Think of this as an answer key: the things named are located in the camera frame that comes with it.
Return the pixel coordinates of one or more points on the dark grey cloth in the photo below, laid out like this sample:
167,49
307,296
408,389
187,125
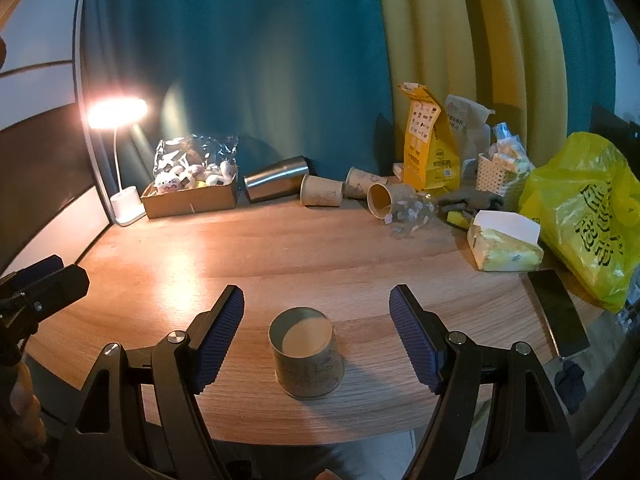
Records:
472,199

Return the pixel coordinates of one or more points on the white woven basket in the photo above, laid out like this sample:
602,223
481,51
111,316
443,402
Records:
500,180

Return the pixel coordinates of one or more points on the white paper bag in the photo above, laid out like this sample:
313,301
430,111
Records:
467,120

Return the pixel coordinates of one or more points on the yellow curtain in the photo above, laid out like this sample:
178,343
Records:
475,30

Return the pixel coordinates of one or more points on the yellow plastic bag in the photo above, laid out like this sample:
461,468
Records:
580,220

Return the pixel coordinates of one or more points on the yellow paper bag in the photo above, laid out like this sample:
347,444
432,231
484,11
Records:
425,145

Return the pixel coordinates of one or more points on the white desk lamp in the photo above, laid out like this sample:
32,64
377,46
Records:
125,205

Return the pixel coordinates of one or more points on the yellow sponge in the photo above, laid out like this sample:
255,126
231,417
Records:
459,217

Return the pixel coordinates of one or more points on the teal curtain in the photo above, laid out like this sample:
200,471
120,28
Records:
250,60

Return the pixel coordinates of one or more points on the black phone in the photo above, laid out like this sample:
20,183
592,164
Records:
557,310

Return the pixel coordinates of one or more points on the brown cardboard box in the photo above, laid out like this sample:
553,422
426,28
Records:
190,202

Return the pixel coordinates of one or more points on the printed paper cup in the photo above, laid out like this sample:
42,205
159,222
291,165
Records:
322,191
387,200
362,182
306,360

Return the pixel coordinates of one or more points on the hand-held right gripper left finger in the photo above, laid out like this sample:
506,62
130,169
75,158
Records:
220,335

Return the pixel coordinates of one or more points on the clear plastic bag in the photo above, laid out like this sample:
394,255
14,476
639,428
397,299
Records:
415,215

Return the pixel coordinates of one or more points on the yellow tissue pack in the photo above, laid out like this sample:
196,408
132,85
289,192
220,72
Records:
505,252

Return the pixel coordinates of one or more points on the person's left hand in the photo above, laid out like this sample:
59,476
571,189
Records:
27,405

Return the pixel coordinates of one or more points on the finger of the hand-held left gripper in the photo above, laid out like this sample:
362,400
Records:
62,290
40,267

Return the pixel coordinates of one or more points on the stainless steel tumbler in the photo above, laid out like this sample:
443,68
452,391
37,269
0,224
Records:
275,177

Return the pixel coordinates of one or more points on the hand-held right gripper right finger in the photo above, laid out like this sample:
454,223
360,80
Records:
414,335

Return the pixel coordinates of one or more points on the dark blue cloth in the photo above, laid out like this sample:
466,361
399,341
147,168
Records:
570,385

